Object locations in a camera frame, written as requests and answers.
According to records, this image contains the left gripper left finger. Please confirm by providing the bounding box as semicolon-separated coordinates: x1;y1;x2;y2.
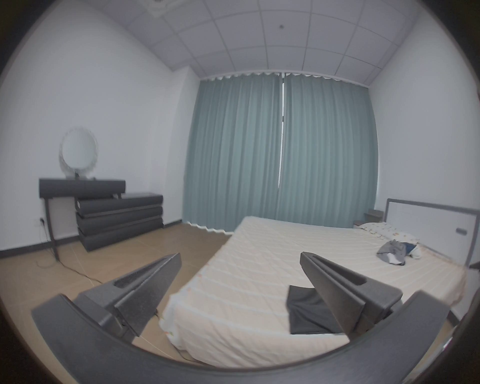
74;252;183;343

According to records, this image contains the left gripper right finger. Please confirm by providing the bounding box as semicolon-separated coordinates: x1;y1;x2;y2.
300;251;404;344

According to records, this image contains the pile of clothes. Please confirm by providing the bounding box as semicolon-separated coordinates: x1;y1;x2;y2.
376;239;422;267

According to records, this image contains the bed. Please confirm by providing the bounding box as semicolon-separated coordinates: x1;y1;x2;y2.
159;198;480;370

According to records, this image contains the black garment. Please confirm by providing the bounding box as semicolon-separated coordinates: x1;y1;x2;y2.
288;285;344;335

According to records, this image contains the white printed pillow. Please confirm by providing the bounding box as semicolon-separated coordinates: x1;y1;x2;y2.
358;222;421;242

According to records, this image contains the dark grey chest of drawers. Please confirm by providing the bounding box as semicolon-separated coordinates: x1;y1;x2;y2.
75;192;165;252

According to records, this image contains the grey bedside table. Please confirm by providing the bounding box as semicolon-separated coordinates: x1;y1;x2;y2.
352;209;385;229

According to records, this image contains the dark grey dressing table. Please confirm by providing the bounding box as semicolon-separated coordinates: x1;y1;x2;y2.
38;178;126;261

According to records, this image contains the round white-framed mirror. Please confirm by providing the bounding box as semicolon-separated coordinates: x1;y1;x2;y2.
59;127;99;181

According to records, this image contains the black cable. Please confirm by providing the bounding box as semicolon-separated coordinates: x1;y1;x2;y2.
36;219;104;286

